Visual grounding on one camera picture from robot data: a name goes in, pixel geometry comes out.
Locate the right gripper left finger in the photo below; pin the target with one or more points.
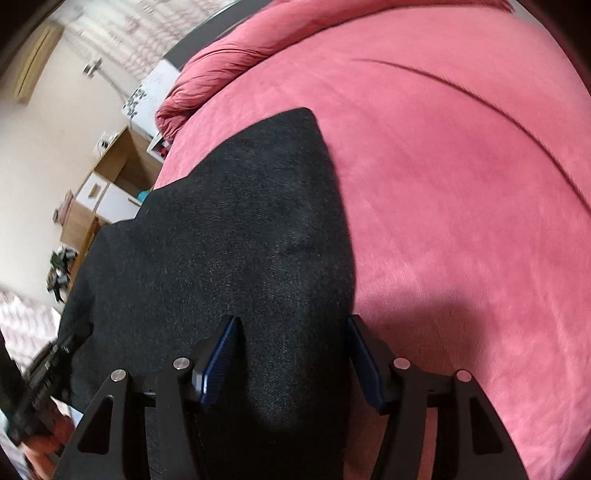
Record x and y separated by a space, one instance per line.
110 441

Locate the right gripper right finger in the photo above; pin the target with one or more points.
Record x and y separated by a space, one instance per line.
471 441

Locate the black fleece pants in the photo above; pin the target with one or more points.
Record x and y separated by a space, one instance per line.
257 230

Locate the person's left hand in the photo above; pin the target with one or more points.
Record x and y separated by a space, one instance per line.
39 446

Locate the wooden desk with white drawers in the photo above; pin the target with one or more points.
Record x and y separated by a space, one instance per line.
110 191

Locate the white grey nightstand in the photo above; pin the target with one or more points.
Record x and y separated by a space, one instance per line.
158 148

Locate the grey white headboard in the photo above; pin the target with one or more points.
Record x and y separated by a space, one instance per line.
141 106

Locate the pink velvet bed sheet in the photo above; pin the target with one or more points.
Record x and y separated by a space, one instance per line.
461 137

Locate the patterned pink curtain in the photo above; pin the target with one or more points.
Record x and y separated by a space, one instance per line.
135 34

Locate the pink rolled duvet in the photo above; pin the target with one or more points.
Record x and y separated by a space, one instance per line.
270 30

